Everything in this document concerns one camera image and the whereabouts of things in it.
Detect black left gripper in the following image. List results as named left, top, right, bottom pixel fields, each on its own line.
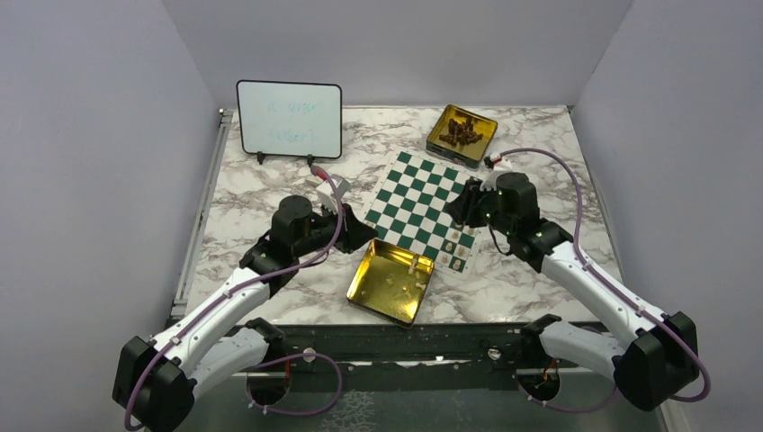
left=294, top=199, right=380, bottom=258

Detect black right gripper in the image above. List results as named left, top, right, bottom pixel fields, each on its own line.
left=444, top=179, right=516, bottom=237

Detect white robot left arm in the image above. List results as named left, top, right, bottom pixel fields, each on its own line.
left=112, top=195, right=378, bottom=431

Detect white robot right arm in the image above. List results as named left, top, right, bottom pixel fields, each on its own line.
left=444, top=172, right=701, bottom=411

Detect green white chess board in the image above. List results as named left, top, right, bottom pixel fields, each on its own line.
left=362, top=150, right=493, bottom=280

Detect gold tin white pieces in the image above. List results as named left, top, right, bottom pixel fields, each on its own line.
left=346, top=238, right=435, bottom=329

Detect gold tin dark pieces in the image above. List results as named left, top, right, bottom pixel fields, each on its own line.
left=426, top=104, right=498, bottom=170

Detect pile of dark chess pieces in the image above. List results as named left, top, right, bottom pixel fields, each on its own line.
left=439, top=117, right=483, bottom=146

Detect small whiteboard on stand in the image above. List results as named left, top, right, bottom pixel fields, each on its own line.
left=236, top=79, right=343, bottom=161

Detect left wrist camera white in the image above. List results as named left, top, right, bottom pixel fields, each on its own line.
left=316, top=175, right=351, bottom=215

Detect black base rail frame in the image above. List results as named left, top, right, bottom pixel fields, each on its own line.
left=146, top=321, right=597, bottom=395

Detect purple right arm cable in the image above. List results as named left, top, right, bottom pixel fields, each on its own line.
left=485, top=148, right=713, bottom=414

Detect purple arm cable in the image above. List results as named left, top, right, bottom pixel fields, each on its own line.
left=485, top=148, right=713, bottom=414
left=123, top=166, right=347, bottom=432

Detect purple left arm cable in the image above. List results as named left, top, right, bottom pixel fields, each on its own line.
left=123, top=166, right=347, bottom=432

